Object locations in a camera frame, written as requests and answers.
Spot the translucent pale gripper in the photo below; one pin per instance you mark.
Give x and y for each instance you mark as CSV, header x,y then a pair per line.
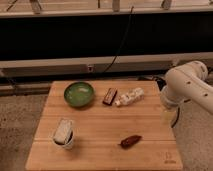
x,y
168,116

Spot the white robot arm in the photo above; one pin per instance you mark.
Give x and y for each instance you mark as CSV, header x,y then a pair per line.
x,y
186,82

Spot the green ceramic bowl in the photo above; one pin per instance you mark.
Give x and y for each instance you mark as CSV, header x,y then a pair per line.
x,y
79,94

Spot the clear plastic water bottle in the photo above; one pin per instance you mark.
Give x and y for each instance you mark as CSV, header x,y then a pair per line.
x,y
130,97

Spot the dark red chili pepper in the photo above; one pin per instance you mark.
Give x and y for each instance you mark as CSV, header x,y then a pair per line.
x,y
130,141

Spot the dark brown snack bar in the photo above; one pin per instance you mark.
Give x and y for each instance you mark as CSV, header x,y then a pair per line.
x,y
110,96

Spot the white cup with sponge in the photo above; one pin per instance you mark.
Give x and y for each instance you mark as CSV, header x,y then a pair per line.
x,y
64,134

